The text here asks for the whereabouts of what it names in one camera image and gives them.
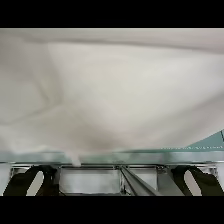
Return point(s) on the white garment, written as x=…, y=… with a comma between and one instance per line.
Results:
x=110, y=93

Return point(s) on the silver frame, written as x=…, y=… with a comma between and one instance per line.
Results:
x=90, y=180

